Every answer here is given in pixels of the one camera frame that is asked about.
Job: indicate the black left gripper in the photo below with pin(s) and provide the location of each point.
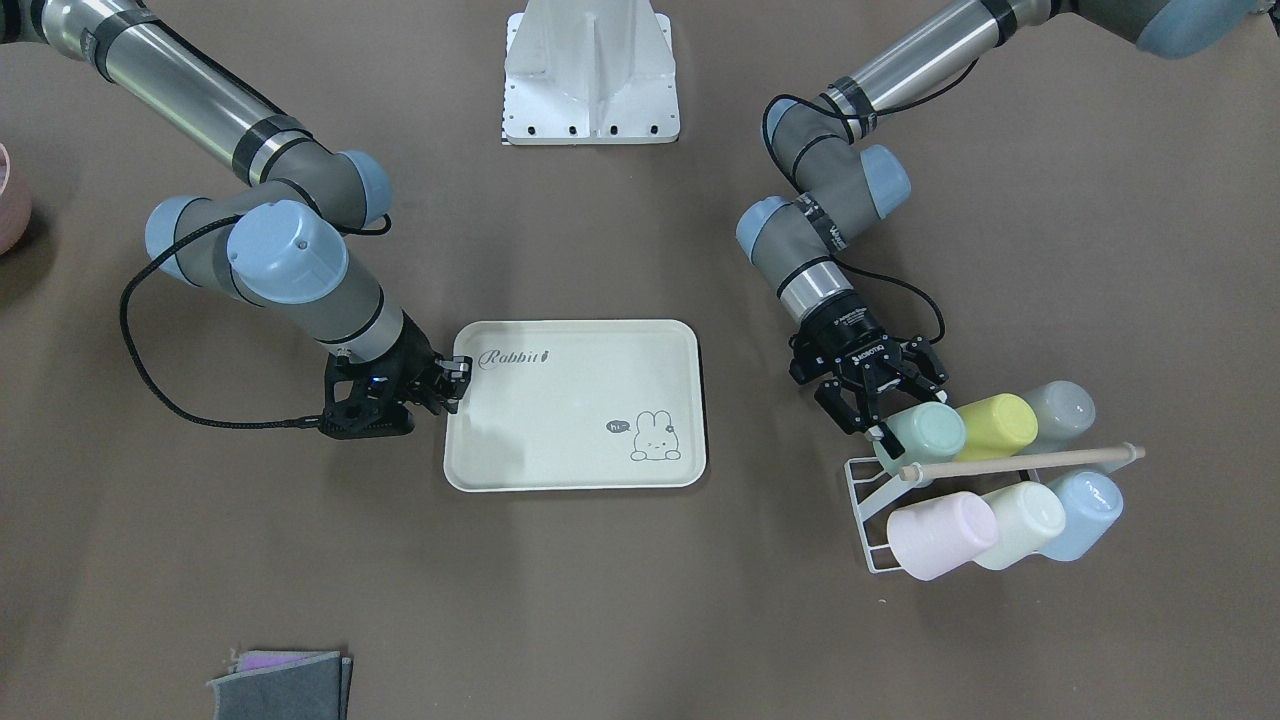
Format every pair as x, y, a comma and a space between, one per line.
846, 327

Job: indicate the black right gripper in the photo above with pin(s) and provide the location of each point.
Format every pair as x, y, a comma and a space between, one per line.
414, 364

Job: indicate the green cup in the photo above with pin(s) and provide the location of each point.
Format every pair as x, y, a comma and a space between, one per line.
928, 433

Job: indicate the cream rabbit tray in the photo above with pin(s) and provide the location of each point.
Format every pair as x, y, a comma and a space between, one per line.
578, 404

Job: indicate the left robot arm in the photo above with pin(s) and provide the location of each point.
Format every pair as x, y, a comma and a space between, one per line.
843, 190

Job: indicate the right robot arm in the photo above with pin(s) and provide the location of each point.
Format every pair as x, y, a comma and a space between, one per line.
279, 244

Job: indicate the yellow cup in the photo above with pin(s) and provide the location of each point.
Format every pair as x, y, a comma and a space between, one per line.
997, 426

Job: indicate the pink cup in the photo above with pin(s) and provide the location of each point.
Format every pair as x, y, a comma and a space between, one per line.
930, 538

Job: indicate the grey cup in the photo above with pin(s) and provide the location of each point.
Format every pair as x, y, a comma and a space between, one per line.
1064, 412

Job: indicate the cream white cup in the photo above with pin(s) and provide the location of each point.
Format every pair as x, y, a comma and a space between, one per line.
1028, 516

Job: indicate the light blue cup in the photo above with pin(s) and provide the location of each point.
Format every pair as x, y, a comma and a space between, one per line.
1092, 503

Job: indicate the grey folded cloth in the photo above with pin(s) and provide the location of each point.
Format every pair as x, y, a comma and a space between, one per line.
288, 684

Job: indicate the pink ribbed bowl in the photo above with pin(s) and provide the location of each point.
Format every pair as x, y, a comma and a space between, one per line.
16, 203

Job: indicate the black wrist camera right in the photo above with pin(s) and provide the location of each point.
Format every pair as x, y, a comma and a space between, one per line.
363, 400

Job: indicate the white wire cup rack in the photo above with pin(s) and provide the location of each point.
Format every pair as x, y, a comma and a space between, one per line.
872, 497

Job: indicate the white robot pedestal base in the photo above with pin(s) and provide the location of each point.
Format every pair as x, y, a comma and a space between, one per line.
589, 73

